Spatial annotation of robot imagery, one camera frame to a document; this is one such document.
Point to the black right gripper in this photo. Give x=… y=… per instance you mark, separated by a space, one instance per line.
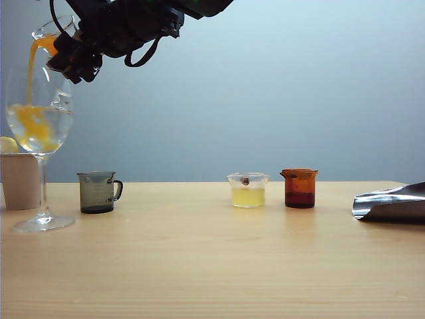
x=126 y=26

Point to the clear measuring cup orange juice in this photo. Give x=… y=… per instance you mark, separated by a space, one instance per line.
x=44 y=43

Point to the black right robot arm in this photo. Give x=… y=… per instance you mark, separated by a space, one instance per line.
x=202 y=6

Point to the beige paper cup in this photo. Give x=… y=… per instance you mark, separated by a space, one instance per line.
x=20 y=182

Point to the amber glass measuring cup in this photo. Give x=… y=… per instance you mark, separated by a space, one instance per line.
x=299 y=192

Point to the clear stemmed wine glass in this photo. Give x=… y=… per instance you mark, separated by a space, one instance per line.
x=40 y=139

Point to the yellow lemon slice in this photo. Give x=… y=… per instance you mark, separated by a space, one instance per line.
x=7 y=145

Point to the shiny silver foil sheet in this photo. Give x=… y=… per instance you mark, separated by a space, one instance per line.
x=391 y=202

